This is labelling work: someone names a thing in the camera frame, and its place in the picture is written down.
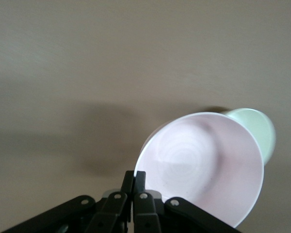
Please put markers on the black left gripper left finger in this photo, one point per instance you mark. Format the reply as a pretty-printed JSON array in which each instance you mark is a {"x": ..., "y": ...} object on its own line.
[{"x": 106, "y": 213}]

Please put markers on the pink bowl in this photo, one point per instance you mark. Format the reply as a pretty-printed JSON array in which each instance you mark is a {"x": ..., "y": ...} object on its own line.
[{"x": 198, "y": 165}]

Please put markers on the pale green cup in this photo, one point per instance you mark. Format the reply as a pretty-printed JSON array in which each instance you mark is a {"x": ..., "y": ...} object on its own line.
[{"x": 259, "y": 131}]

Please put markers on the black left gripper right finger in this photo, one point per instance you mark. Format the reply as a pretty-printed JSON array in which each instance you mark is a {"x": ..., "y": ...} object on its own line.
[{"x": 145, "y": 213}]

